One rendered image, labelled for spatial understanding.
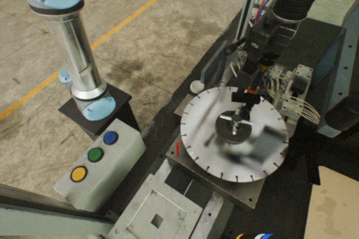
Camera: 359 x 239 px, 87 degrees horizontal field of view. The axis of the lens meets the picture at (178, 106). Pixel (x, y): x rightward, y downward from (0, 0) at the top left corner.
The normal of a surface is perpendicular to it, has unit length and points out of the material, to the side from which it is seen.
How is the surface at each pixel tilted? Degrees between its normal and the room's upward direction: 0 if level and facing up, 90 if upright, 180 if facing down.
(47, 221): 90
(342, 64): 0
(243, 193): 0
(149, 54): 0
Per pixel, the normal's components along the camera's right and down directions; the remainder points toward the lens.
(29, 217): 0.85, 0.43
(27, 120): -0.03, -0.56
